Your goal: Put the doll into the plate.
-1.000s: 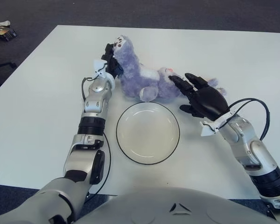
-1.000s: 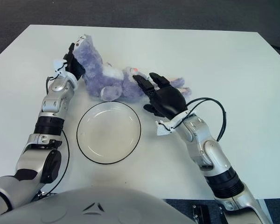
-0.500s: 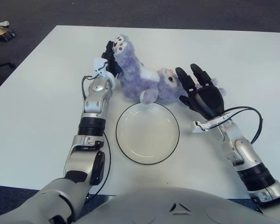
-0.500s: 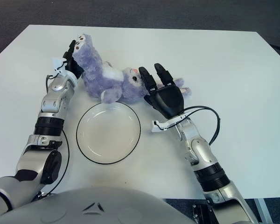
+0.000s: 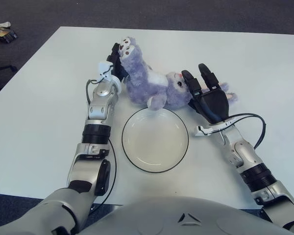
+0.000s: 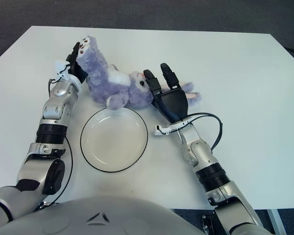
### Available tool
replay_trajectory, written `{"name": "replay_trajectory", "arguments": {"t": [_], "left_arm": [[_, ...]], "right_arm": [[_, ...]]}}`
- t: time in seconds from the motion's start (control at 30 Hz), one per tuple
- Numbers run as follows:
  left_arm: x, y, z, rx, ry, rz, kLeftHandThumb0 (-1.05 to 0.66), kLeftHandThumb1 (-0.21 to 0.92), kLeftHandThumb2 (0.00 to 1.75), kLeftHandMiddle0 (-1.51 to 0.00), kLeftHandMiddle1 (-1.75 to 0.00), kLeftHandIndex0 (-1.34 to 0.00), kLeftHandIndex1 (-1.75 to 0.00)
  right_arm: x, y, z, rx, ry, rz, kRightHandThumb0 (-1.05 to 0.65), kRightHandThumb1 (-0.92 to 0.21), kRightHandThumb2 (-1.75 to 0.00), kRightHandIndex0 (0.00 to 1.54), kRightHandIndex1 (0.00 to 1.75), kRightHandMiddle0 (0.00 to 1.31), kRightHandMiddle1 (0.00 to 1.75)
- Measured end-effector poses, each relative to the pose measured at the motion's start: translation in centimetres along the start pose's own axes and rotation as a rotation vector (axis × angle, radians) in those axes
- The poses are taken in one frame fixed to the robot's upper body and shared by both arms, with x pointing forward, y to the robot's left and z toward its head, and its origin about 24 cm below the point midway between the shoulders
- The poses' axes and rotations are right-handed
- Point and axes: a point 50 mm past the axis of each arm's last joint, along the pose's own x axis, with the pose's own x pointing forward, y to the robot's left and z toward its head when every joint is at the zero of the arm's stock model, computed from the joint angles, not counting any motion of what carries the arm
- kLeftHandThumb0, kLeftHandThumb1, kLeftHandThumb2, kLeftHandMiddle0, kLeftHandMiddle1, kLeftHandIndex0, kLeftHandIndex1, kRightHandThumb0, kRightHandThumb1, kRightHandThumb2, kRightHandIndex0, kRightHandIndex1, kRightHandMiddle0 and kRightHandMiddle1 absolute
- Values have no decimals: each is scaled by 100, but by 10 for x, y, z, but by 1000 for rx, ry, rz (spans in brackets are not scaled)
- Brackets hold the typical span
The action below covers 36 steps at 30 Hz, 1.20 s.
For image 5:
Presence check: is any white plate with black rim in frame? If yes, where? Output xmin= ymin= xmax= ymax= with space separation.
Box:
xmin=122 ymin=107 xmax=189 ymax=174

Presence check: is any purple plush rabbit doll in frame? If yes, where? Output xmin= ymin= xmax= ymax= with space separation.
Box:
xmin=119 ymin=36 xmax=238 ymax=111

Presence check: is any grey robot torso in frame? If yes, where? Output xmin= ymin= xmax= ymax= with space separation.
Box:
xmin=73 ymin=195 xmax=294 ymax=235

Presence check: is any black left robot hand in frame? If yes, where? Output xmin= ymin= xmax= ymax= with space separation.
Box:
xmin=106 ymin=43 xmax=127 ymax=81

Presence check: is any dark cardboard box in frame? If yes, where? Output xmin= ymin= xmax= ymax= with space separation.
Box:
xmin=0 ymin=28 xmax=18 ymax=44

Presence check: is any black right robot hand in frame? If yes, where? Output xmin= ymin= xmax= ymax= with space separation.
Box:
xmin=181 ymin=63 xmax=230 ymax=124

